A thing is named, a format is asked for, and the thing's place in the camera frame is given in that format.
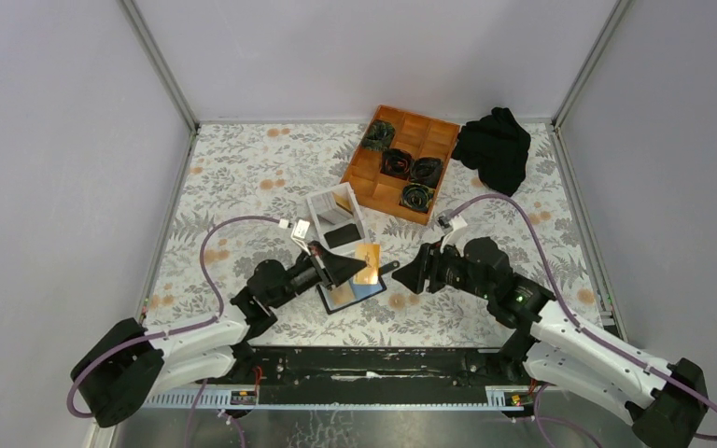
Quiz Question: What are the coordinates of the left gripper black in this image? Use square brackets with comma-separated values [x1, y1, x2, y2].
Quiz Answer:
[270, 242, 365, 311]

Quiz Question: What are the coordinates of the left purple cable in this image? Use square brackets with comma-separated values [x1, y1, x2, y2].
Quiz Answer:
[64, 215, 291, 448]

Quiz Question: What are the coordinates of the dark rolled item right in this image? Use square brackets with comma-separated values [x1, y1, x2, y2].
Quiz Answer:
[409, 157, 443, 189]

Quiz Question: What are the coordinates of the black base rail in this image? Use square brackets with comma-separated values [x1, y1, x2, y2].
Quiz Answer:
[210, 345, 536, 394]

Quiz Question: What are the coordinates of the dark rolled item middle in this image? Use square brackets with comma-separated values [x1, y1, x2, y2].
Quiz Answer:
[381, 148, 414, 180]

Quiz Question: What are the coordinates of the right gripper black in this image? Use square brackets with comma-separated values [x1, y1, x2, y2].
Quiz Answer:
[390, 235, 492, 301]

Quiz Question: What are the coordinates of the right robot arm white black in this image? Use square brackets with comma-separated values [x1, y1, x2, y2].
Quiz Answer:
[392, 237, 708, 447]

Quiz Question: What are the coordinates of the dark rolled item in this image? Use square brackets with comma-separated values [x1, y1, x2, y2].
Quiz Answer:
[409, 157, 443, 189]
[399, 183, 435, 214]
[381, 148, 414, 180]
[360, 119, 396, 152]

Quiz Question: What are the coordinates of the black crumpled cloth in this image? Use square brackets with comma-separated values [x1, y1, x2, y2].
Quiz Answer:
[451, 106, 531, 197]

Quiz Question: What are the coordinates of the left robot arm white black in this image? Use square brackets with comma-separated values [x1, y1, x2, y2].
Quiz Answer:
[67, 242, 367, 427]

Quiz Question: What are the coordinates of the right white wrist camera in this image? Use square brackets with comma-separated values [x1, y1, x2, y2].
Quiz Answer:
[437, 214, 468, 248]

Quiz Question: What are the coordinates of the white plastic card box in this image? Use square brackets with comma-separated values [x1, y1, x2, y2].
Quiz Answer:
[305, 182, 370, 256]

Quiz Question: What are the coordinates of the dark rolled item top left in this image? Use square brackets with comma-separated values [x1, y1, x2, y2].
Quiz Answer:
[360, 119, 396, 152]

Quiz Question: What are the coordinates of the slotted cable duct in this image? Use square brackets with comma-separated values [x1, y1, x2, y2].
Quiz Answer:
[143, 384, 526, 412]

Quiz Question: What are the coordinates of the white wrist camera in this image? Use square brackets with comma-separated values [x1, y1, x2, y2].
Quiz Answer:
[437, 214, 468, 248]
[290, 219, 311, 252]

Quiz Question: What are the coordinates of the dark rolled item bottom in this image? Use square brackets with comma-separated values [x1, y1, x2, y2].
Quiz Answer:
[399, 183, 435, 214]

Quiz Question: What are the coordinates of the black card in box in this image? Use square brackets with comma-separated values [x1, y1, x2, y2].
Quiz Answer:
[324, 223, 362, 248]

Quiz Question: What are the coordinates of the purple cable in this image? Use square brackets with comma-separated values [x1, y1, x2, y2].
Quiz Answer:
[437, 192, 717, 448]
[64, 215, 291, 448]

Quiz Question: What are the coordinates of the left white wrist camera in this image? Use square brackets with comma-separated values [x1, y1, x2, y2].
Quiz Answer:
[290, 219, 311, 252]

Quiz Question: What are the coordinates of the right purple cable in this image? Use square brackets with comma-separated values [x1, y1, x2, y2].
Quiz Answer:
[437, 192, 717, 448]

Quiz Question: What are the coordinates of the orange compartment tray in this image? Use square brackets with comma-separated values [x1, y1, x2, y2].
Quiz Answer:
[341, 105, 460, 225]

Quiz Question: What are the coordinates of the black leather card holder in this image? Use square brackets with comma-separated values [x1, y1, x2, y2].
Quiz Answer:
[316, 260, 401, 315]

